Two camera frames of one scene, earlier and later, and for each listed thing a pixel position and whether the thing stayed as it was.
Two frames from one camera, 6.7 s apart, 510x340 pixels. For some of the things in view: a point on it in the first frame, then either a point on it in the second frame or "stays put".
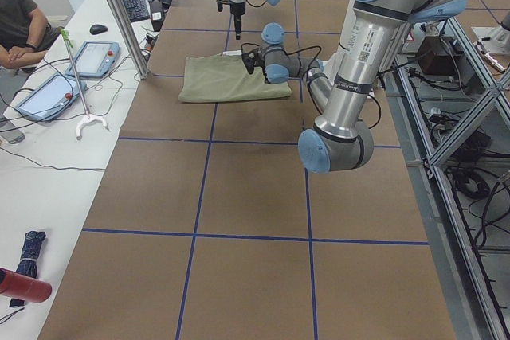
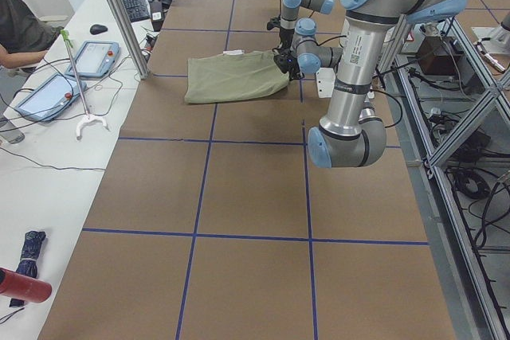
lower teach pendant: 49,99 stays put
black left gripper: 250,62 → 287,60
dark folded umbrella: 28,264 stays put
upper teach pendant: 93,60 stays put
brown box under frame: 437,56 stays put
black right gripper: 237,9 → 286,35
